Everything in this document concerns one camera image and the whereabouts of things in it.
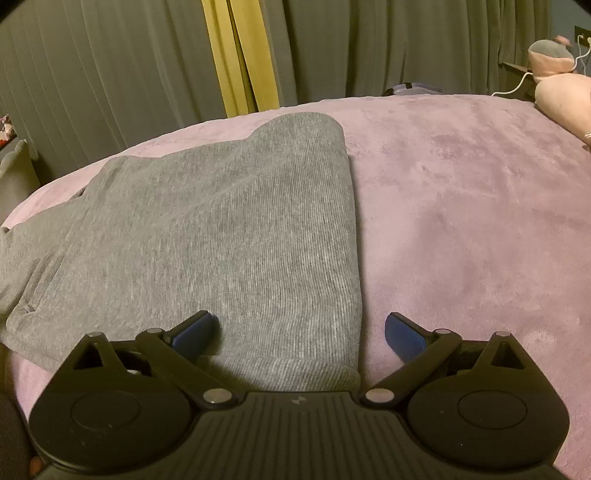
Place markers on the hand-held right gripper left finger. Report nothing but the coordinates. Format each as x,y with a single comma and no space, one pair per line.
196,334

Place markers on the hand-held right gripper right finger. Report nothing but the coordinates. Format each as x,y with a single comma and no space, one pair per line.
406,337

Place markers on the grey pants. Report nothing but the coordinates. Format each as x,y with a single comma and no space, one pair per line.
207,230

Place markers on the purple fleece blanket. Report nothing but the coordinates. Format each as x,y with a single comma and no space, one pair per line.
461,207

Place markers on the dark striped cloth item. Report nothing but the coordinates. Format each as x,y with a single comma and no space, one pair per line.
411,87

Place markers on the grey curtain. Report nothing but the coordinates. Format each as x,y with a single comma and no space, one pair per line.
392,41
115,69

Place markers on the yellow curtain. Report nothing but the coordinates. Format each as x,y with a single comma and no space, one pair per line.
240,60

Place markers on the floral patterned item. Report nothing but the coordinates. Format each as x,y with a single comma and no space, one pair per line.
5,129

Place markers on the large pink plush toy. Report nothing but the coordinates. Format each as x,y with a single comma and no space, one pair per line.
565,104

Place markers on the dark shelf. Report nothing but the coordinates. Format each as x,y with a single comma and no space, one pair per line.
516,68

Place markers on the small grey pink plush toy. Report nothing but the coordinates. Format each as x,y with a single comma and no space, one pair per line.
551,57

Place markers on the wall socket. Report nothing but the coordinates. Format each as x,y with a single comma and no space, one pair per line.
582,36

